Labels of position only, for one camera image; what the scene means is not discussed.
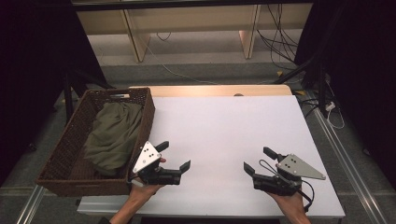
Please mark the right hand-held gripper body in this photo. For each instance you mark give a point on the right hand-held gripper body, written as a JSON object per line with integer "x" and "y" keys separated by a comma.
{"x": 295, "y": 168}

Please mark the light wooden table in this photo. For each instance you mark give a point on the light wooden table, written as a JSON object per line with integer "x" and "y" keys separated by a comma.
{"x": 218, "y": 90}

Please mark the brown wicker basket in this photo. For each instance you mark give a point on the brown wicker basket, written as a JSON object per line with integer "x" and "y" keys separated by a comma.
{"x": 63, "y": 146}

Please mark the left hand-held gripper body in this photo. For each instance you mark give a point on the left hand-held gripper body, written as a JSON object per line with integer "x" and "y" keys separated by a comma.
{"x": 148, "y": 158}

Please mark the dark curtain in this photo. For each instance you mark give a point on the dark curtain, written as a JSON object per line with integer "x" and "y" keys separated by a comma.
{"x": 364, "y": 77}
{"x": 34, "y": 77}

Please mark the black stand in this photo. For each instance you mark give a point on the black stand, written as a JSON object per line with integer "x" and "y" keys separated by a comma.
{"x": 299, "y": 70}
{"x": 68, "y": 96}

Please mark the light wooden shelf unit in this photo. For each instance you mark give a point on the light wooden shelf unit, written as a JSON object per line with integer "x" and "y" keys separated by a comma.
{"x": 186, "y": 18}

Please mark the person's left hand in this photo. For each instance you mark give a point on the person's left hand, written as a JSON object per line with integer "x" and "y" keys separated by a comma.
{"x": 143, "y": 190}

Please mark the person's right hand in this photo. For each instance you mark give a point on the person's right hand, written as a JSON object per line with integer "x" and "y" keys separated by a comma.
{"x": 291, "y": 203}

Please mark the metal floor rail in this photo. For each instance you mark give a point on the metal floor rail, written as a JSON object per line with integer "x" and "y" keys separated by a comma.
{"x": 29, "y": 207}
{"x": 348, "y": 168}

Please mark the olive green cloth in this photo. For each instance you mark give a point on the olive green cloth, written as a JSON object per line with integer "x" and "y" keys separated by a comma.
{"x": 115, "y": 133}

